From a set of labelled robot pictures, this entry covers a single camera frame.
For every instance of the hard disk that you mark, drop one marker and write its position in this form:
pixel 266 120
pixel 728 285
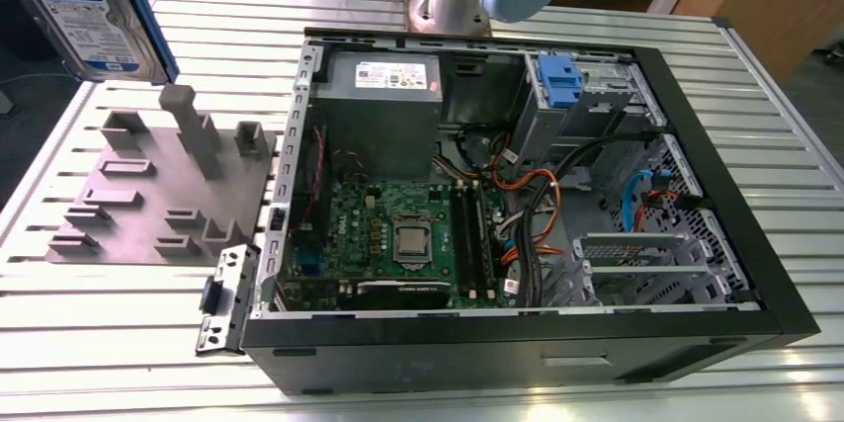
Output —
pixel 86 22

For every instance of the metal disk bay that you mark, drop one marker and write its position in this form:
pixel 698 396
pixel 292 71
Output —
pixel 634 239

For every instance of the grey parts rack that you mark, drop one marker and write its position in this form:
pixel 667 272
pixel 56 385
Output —
pixel 164 194

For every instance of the grey power supply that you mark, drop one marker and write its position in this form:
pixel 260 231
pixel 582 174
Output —
pixel 376 135

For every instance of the green motherboard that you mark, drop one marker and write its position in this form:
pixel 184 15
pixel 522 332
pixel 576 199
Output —
pixel 422 199

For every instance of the silver CPU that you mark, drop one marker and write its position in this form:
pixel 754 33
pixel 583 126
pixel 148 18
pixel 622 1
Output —
pixel 414 241

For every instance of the CPU socket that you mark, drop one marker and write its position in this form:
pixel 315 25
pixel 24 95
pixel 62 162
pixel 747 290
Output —
pixel 414 264

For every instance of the blue plastic drive latch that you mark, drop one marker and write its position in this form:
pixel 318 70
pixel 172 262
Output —
pixel 558 71

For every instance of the black graphics card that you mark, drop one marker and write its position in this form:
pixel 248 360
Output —
pixel 396 293

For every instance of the black RAM slot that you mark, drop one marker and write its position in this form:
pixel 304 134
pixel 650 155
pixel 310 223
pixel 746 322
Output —
pixel 467 244
pixel 484 244

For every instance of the metal drive cage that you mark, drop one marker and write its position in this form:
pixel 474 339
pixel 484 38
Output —
pixel 574 120

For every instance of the black PC case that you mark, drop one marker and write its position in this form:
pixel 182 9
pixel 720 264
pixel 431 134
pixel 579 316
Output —
pixel 462 358

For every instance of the black chair base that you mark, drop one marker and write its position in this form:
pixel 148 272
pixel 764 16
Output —
pixel 832 52

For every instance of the metal card retention bracket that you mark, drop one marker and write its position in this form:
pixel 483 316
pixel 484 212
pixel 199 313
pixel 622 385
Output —
pixel 234 293

